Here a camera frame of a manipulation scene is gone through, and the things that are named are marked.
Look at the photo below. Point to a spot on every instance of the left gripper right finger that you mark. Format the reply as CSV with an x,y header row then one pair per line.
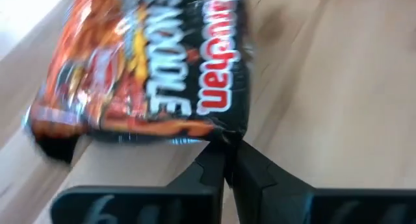
x,y
325,207

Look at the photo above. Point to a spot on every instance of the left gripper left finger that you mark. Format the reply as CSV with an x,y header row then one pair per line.
x,y
146,206

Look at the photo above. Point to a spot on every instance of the black Maruchan fire noodle pack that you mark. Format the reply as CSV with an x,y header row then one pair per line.
x,y
162,71

